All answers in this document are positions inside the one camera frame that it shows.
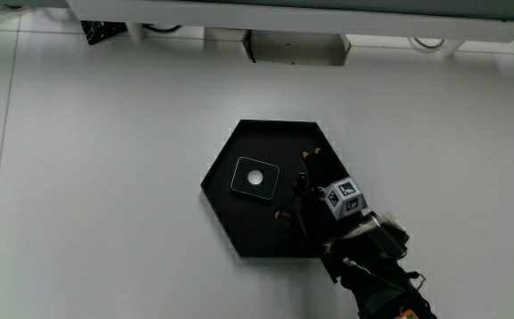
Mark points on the person's right hand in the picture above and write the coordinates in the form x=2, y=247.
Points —
x=319, y=177

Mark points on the black square speaker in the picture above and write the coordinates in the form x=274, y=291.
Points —
x=255, y=177

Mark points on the black hexagonal plate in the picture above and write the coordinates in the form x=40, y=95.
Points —
x=248, y=226

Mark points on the person's right forearm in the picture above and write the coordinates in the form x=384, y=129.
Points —
x=372, y=270

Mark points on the open white box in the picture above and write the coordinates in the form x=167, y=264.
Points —
x=297, y=49

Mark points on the white table leg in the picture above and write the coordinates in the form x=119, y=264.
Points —
x=135, y=32
x=451, y=48

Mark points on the black box with white marks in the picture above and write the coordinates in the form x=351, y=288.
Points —
x=103, y=32

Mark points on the white table frame beam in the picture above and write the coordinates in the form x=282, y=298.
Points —
x=292, y=17

